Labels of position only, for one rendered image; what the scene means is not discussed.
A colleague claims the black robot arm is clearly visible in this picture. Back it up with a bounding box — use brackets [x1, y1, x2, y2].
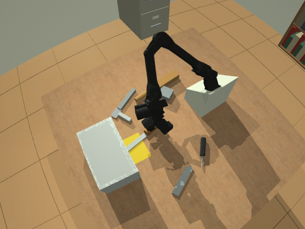
[134, 32, 220, 132]

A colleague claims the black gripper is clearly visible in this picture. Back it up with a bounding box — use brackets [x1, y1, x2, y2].
[151, 110, 173, 135]

